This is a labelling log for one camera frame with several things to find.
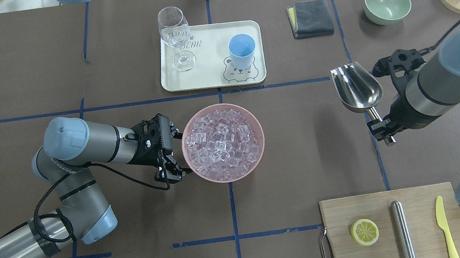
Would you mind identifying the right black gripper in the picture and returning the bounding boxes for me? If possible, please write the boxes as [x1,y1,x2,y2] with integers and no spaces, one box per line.
[367,49,434,138]

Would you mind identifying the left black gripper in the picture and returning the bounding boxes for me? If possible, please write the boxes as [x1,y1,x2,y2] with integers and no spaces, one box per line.
[126,114,192,185]

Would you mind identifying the silver metal ice scoop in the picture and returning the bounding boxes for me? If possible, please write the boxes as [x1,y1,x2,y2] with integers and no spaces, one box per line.
[330,62,384,124]

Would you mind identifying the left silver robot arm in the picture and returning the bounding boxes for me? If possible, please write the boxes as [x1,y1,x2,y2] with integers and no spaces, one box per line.
[0,114,191,258]

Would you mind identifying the pink bowl of ice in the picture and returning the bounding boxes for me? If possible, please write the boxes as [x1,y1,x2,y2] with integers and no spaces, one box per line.
[182,103,265,183]

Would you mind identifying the light blue plastic cup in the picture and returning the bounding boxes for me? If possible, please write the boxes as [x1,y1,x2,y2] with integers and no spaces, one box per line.
[228,33,256,70]

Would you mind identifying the steel rod with black cap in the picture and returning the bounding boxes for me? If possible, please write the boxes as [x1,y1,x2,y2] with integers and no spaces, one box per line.
[390,200,416,258]

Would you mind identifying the cream bear serving tray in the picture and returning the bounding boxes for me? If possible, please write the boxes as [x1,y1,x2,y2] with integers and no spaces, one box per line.
[160,20,267,92]

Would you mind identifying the wooden cutting board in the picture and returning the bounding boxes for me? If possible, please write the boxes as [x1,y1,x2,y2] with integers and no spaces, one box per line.
[319,182,460,258]

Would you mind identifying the half lemon slice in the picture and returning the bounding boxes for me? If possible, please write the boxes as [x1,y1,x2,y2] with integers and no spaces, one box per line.
[350,218,380,247]

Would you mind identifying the yellow plastic knife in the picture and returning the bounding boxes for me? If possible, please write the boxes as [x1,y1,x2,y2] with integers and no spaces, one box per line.
[434,195,460,258]

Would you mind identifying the light green bowl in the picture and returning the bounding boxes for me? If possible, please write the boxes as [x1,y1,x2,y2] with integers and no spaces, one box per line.
[364,0,412,26]

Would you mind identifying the clear wine glass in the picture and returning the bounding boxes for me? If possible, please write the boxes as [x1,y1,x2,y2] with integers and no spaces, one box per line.
[157,6,196,72]

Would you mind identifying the grey folded cloth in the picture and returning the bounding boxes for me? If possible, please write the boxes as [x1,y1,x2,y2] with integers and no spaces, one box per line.
[286,0,335,39]

